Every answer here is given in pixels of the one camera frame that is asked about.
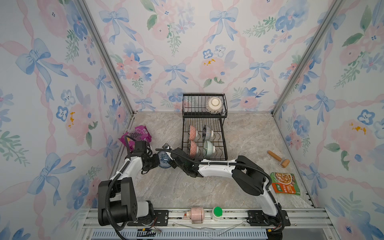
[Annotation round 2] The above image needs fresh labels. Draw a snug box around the grey floral patterned bowl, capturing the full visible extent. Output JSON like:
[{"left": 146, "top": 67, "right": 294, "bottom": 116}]
[{"left": 188, "top": 141, "right": 199, "bottom": 159}]

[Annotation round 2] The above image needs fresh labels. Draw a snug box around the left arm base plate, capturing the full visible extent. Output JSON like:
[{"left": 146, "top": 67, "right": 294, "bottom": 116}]
[{"left": 127, "top": 210, "right": 169, "bottom": 228}]

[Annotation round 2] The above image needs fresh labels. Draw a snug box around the orange food packet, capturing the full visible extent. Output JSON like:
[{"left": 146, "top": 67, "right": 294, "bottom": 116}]
[{"left": 270, "top": 172, "right": 301, "bottom": 196}]

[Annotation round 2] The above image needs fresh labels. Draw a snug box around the green lid bottle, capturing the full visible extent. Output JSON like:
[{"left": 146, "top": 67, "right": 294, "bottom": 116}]
[{"left": 212, "top": 207, "right": 223, "bottom": 221}]

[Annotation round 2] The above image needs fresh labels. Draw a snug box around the dark blue striped bowl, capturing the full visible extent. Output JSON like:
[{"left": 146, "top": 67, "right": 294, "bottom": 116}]
[{"left": 203, "top": 125, "right": 214, "bottom": 141}]

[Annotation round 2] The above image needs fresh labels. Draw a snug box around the pink cup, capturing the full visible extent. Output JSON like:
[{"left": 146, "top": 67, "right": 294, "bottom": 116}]
[{"left": 184, "top": 207, "right": 205, "bottom": 224}]

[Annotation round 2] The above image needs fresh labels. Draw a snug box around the brown white lattice bowl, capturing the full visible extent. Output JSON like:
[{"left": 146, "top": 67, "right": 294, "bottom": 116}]
[{"left": 206, "top": 97, "right": 224, "bottom": 114}]

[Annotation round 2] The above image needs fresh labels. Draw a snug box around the blue patterned bowl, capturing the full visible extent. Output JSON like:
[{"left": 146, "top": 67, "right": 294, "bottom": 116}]
[{"left": 158, "top": 151, "right": 171, "bottom": 169}]

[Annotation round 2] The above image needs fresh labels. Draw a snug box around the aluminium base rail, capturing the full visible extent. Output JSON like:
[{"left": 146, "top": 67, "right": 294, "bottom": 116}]
[{"left": 76, "top": 206, "right": 341, "bottom": 240}]

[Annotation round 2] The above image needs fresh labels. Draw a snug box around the wooden roller tool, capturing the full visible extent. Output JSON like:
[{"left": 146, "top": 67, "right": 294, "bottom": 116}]
[{"left": 267, "top": 151, "right": 291, "bottom": 168}]

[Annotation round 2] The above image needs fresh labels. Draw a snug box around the purple snack bag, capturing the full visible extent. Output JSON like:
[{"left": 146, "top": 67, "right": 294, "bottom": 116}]
[{"left": 119, "top": 125, "right": 152, "bottom": 151}]

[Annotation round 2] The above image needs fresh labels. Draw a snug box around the red patterned bowl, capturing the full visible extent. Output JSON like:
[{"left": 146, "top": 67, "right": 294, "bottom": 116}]
[{"left": 189, "top": 125, "right": 198, "bottom": 141}]

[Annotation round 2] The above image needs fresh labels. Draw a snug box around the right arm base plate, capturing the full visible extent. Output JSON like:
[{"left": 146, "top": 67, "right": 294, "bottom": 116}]
[{"left": 247, "top": 210, "right": 281, "bottom": 227}]

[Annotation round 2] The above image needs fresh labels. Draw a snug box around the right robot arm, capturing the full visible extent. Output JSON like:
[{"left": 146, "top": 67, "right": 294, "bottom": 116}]
[{"left": 156, "top": 148, "right": 286, "bottom": 235}]

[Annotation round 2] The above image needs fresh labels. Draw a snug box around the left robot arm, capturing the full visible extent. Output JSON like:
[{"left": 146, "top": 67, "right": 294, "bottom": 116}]
[{"left": 98, "top": 140, "right": 160, "bottom": 240}]

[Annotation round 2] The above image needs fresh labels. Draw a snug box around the light green bowl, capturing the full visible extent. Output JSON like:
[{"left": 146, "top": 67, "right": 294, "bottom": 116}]
[{"left": 203, "top": 140, "right": 216, "bottom": 159}]

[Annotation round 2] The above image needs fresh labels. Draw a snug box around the black two-tier dish rack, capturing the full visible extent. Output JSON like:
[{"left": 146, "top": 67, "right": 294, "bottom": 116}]
[{"left": 182, "top": 93, "right": 228, "bottom": 161}]

